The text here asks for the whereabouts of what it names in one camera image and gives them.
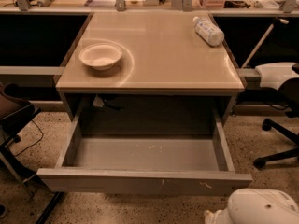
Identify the grey top drawer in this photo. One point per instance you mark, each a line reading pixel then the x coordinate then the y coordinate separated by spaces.
pixel 180 153

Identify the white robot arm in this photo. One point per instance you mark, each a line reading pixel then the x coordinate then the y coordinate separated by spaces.
pixel 256 206

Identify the grey cabinet with beige top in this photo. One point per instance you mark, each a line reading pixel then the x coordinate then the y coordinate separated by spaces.
pixel 162 55

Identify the white paper bowl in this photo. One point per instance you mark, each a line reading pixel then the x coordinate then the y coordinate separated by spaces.
pixel 100 56

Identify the clear plastic water bottle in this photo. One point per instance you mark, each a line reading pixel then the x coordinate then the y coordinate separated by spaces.
pixel 211 33

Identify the black items on bench right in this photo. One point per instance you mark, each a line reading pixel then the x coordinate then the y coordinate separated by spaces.
pixel 235 4

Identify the dark chair left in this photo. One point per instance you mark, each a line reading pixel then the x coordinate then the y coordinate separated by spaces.
pixel 15 114

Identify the black office chair right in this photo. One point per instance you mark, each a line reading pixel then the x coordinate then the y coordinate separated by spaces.
pixel 284 78

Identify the white tag with black cable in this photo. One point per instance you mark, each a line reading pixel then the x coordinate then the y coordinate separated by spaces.
pixel 101 100

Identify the white stick with handle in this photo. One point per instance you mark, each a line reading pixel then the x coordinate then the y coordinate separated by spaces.
pixel 275 21

